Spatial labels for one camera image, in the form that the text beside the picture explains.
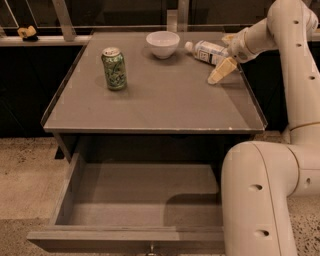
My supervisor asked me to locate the grey cabinet with top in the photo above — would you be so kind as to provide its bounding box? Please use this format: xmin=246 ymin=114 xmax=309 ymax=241
xmin=42 ymin=32 xmax=266 ymax=157

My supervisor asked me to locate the open grey top drawer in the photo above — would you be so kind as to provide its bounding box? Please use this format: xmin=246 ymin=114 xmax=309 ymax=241
xmin=27 ymin=149 xmax=224 ymax=254

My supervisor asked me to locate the clear blue-label plastic bottle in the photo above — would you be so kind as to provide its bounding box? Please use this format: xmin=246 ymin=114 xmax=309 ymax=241
xmin=184 ymin=40 xmax=229 ymax=66

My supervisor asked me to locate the green soda can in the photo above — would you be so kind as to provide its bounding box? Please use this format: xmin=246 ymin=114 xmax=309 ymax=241
xmin=101 ymin=47 xmax=127 ymax=90

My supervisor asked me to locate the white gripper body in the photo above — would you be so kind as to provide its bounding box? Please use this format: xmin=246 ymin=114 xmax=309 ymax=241
xmin=228 ymin=28 xmax=257 ymax=63

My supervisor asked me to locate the white ceramic bowl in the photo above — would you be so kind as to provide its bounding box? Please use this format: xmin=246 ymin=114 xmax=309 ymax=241
xmin=146 ymin=31 xmax=180 ymax=59

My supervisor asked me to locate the small yellow black object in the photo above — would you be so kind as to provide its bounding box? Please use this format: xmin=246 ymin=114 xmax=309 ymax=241
xmin=17 ymin=25 xmax=38 ymax=41

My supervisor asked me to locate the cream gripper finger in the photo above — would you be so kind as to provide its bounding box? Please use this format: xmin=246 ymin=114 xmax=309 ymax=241
xmin=222 ymin=34 xmax=237 ymax=46
xmin=207 ymin=57 xmax=237 ymax=85

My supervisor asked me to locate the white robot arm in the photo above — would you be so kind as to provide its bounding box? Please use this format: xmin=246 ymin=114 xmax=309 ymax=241
xmin=221 ymin=0 xmax=320 ymax=256

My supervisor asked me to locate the metal drawer knob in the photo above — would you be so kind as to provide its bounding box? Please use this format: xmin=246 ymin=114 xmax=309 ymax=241
xmin=146 ymin=244 xmax=158 ymax=256

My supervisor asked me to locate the metal railing frame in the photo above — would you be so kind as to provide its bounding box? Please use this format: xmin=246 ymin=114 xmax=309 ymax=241
xmin=0 ymin=0 xmax=319 ymax=42

